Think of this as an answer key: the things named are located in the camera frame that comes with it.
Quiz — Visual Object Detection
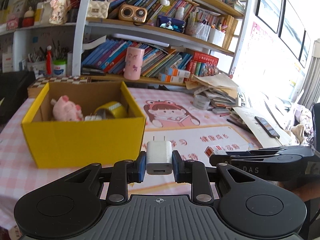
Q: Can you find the pink floral doll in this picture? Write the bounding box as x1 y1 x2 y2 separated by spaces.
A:
49 0 72 25

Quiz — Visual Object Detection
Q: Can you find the yellow cardboard box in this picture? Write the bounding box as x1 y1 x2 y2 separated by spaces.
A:
21 81 147 169

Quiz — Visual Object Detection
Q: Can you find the red slim figurine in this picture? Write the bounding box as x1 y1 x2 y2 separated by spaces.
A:
46 45 53 75

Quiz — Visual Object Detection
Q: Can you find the red thick dictionary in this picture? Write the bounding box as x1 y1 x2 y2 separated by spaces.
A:
191 51 219 65

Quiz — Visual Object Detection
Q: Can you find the red white small box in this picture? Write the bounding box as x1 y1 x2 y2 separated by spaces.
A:
205 145 228 158

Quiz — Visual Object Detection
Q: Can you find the grey curtain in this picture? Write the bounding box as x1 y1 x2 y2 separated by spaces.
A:
299 39 320 105

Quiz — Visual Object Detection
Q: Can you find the white jar blue label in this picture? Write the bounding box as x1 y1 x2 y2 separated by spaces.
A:
52 59 68 77

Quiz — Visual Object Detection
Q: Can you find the cup of pens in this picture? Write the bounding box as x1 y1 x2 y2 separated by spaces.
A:
26 47 47 73

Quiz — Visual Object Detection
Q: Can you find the white bookshelf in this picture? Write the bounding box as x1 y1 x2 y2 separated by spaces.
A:
72 0 253 86

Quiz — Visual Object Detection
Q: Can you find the checkered wooden box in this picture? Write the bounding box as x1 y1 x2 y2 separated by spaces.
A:
27 76 92 98

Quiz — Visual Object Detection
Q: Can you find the white paper booklet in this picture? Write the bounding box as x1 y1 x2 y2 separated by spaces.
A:
232 106 288 148

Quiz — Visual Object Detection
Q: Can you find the white quilted handbag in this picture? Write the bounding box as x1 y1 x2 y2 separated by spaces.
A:
86 0 110 18

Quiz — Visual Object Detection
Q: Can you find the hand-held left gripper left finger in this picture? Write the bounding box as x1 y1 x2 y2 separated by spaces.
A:
62 151 147 205

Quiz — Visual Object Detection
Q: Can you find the orange white carton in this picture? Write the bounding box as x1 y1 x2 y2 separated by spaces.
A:
165 67 191 78
159 72 185 84

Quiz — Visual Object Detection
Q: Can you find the smartphone with lit screen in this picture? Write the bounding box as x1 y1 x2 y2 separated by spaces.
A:
157 15 187 34

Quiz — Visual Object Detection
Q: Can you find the white side shelf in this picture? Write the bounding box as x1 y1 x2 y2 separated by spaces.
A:
0 22 78 78

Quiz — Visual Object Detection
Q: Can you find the clear pen holder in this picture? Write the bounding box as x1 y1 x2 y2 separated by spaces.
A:
185 12 210 41

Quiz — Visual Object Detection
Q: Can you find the small white charger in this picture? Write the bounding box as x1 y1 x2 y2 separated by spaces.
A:
146 135 173 176

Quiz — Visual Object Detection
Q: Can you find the beige plush toy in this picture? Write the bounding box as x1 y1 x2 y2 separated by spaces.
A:
285 102 313 138

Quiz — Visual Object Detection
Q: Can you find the alphabet wall poster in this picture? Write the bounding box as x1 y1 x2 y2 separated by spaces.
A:
246 21 283 58

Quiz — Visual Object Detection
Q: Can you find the person's dark clothing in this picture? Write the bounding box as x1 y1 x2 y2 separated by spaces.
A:
310 102 320 155

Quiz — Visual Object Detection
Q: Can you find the yellow tape roll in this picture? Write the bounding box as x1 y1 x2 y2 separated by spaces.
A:
94 101 127 119

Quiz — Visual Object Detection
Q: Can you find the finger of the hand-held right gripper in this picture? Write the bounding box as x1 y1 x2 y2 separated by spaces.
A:
226 145 313 157
209 154 303 168

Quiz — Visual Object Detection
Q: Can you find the black framed picture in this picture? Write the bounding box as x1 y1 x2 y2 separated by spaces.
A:
279 0 306 53
255 0 284 34
299 30 312 68

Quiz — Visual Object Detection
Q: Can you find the white carton red label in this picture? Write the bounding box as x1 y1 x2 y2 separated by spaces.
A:
2 52 13 72

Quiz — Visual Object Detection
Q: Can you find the black smartphone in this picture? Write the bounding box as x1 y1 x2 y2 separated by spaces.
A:
254 116 280 138

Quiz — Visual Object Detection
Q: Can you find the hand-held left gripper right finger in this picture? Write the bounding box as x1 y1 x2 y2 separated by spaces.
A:
172 151 254 204

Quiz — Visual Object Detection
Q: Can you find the stack of yellow books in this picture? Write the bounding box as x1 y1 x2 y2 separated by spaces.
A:
222 15 239 50

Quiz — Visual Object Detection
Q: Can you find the red white doll jar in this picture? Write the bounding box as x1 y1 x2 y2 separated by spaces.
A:
22 6 35 28

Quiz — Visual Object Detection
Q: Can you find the pink cylindrical cup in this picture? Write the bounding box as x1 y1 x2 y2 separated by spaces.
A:
123 47 145 80

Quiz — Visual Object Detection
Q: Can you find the stack of papers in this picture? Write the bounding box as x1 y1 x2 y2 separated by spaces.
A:
185 73 247 111

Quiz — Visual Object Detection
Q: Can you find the pink printed desktop cloth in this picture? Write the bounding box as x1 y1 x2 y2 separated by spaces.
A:
0 86 295 233

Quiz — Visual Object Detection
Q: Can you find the colourful candy bundle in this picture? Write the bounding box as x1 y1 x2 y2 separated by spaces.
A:
200 64 222 77

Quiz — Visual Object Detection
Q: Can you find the pink plush toy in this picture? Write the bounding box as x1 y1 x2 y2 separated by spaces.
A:
51 95 84 122

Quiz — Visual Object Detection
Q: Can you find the black pencil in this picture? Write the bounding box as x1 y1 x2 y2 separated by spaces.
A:
226 118 250 132

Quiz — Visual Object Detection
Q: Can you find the white pen holder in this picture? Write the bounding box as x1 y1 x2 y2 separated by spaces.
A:
207 24 227 47

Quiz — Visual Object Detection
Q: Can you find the grey tape roll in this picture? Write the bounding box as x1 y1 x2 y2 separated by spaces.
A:
193 95 212 110

